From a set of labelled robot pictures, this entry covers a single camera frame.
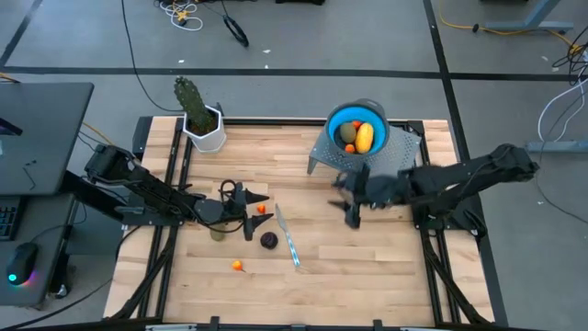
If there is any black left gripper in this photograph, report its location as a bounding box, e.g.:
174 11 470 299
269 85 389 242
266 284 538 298
222 181 275 242

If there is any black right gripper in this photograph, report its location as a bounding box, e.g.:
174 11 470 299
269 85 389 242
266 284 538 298
327 164 373 229

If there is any dark purple plum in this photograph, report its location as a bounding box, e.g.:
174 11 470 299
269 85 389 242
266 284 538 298
259 231 279 251

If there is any yellow mango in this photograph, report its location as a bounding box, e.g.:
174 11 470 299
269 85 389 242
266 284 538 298
354 121 376 155

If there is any blue grey collapsible colander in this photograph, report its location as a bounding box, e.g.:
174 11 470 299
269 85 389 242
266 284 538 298
324 97 390 157

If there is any grey perforated metal stand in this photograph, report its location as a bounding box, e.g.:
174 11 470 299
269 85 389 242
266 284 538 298
306 104 423 185

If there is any white hexagonal plant pot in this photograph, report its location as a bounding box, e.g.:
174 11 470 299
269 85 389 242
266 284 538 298
182 104 228 154

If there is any green cactus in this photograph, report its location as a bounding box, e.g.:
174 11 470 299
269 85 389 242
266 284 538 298
173 75 217 134

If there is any dark grey low desk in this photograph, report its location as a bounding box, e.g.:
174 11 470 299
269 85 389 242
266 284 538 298
0 192 77 310

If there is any grey desk foot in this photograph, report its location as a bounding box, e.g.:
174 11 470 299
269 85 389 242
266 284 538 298
526 140 588 154

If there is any black desk top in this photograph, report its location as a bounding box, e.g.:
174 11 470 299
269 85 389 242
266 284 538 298
0 82 96 199

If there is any black computer mouse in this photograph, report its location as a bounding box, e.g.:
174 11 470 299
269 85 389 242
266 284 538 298
5 242 40 287

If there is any black keyboard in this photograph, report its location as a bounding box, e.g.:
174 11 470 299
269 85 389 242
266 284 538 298
0 205 22 243

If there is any grey desk leg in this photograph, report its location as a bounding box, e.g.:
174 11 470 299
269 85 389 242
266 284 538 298
480 0 575 32

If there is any knife with teal white handle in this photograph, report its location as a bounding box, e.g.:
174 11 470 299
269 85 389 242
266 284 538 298
274 202 302 268

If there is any black aluminium table frame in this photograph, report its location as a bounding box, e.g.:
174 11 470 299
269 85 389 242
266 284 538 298
103 114 511 331

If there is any black cable loop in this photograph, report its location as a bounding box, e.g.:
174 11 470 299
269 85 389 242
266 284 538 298
221 0 251 49

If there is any yellow floor cable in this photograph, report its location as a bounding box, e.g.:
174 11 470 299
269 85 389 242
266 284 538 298
438 8 584 51
80 121 116 148

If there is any long black floor cable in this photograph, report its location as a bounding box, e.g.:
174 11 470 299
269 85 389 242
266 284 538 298
120 0 185 114

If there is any white coiled floor cable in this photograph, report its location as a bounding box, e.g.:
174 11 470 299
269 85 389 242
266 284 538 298
158 0 204 32

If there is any black cable bundle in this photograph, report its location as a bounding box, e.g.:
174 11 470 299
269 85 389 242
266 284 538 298
550 43 588 86

